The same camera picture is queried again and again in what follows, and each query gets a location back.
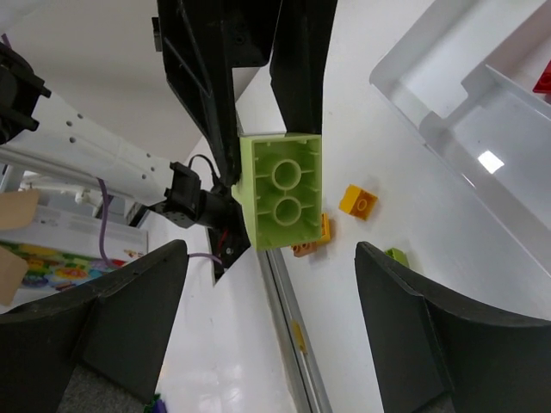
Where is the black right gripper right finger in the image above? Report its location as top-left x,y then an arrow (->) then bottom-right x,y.
355,242 -> 550,412

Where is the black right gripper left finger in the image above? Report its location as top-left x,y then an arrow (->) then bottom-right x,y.
1,240 -> 188,412

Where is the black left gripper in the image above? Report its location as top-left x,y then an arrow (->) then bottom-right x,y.
154,0 -> 337,185

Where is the dark green lego brick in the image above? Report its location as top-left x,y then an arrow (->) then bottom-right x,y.
385,247 -> 410,268

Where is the pale green large lego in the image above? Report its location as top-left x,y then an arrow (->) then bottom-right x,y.
232,133 -> 322,250

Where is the orange yellow lego cross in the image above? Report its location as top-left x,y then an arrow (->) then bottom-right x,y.
290,212 -> 332,258

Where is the small yellow lego brick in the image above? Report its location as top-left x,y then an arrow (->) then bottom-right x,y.
338,184 -> 378,220

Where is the red lego with green top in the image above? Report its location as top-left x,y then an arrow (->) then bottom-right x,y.
532,62 -> 551,97

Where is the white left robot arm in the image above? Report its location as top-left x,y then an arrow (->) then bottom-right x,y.
1,1 -> 337,229

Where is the colourful lego box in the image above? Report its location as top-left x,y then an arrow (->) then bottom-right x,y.
0,188 -> 150,306

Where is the white divided sorting tray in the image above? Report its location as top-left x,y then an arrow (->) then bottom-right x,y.
369,1 -> 550,298

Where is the aluminium rail front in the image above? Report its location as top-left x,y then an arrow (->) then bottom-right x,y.
257,250 -> 333,413

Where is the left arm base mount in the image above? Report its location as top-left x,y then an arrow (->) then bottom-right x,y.
207,203 -> 251,283

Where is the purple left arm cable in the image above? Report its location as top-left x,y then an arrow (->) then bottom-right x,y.
0,33 -> 225,266

